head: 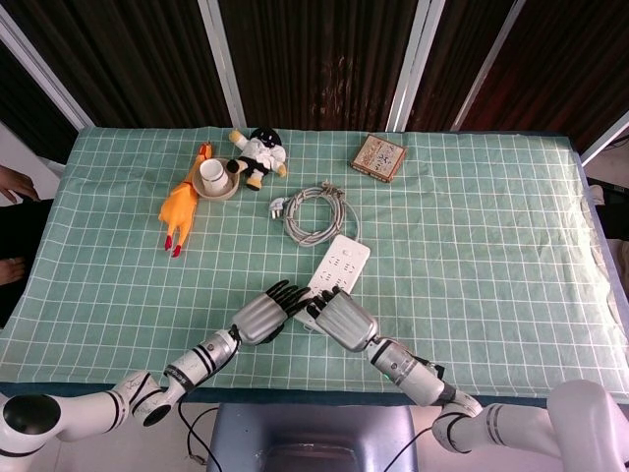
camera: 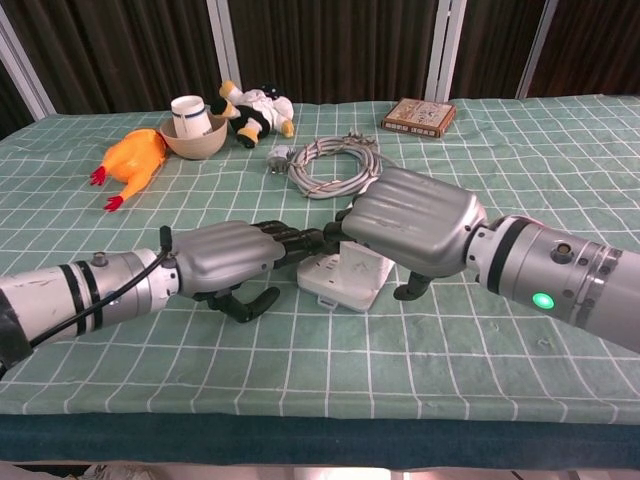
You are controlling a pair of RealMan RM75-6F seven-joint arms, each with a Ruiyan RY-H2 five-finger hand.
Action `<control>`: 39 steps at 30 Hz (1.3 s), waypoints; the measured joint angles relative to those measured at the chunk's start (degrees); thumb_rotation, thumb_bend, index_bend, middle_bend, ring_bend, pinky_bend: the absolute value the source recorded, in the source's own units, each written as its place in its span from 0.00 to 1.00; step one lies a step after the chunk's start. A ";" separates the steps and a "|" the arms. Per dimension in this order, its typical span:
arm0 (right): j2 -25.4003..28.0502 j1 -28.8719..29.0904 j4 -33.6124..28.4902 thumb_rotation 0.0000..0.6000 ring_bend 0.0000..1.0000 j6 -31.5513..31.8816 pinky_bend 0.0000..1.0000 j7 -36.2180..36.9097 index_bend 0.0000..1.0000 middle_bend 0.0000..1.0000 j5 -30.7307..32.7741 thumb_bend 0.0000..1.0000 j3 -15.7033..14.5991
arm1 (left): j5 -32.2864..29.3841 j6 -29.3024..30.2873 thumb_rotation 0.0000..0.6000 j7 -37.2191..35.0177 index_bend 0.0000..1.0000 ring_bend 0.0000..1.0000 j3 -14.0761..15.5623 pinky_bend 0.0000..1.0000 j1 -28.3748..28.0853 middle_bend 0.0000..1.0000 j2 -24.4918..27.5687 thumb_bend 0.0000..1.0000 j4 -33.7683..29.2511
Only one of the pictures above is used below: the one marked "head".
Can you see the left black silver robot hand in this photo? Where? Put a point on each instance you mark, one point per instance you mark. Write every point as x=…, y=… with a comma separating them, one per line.
x=260, y=317

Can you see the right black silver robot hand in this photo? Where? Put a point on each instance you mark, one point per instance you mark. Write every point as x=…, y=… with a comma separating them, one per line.
x=346, y=322

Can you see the white power strip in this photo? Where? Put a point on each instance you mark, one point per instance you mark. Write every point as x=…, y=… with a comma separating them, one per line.
x=341, y=263

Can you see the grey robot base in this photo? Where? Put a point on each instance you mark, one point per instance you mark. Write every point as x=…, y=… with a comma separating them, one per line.
x=314, y=437

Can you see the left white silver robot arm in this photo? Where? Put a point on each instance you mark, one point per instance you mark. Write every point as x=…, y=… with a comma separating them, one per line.
x=196, y=361

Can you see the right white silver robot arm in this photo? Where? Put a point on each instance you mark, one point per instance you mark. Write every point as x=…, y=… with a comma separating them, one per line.
x=417, y=376

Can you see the beige ceramic bowl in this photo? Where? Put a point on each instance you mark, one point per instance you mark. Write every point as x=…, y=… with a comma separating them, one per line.
x=231, y=189

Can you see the yellow rubber chicken toy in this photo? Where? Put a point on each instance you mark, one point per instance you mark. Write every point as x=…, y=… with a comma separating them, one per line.
x=179, y=209

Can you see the green checkered tablecloth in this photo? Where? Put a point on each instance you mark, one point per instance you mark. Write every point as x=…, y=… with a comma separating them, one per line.
x=467, y=255

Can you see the white cup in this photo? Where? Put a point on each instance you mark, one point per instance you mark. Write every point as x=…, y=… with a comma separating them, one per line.
x=214, y=176

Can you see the black white plush doll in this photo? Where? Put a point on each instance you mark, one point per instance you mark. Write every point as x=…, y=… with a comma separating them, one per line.
x=258, y=155

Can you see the patterned brown cardboard box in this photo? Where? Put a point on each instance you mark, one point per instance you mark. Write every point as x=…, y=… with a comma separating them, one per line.
x=378, y=157

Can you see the person's bare hand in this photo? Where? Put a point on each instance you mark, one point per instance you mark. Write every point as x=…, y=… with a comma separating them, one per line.
x=15, y=184

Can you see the black box beside table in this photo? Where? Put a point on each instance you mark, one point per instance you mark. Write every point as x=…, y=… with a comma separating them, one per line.
x=616, y=209

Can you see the white screen frame post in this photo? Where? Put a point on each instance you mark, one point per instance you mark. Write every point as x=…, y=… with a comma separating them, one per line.
x=413, y=69
x=607, y=140
x=44, y=69
x=221, y=59
x=484, y=74

